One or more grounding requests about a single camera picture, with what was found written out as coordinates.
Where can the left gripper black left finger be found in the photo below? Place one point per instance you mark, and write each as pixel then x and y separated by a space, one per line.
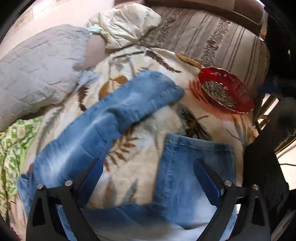
pixel 44 222

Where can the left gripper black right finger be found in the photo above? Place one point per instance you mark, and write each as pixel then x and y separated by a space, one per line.
pixel 252 222

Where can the blue denim jeans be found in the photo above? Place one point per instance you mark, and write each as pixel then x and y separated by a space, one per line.
pixel 179 210

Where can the green patterned cloth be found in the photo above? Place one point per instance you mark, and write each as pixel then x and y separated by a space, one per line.
pixel 15 142

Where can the leaf-patterned cream blanket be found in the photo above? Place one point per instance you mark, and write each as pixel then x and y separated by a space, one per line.
pixel 131 164

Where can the red glass bowl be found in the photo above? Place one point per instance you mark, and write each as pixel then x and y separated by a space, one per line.
pixel 225 90

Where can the grey quilted pillow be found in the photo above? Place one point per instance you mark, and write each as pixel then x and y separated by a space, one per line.
pixel 40 71

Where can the striped floral beige bedsheet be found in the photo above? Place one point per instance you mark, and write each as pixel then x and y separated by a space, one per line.
pixel 212 41

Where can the black pen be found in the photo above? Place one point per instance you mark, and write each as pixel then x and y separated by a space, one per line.
pixel 129 54

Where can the cream crumpled pillow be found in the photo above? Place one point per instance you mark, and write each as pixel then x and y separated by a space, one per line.
pixel 124 24

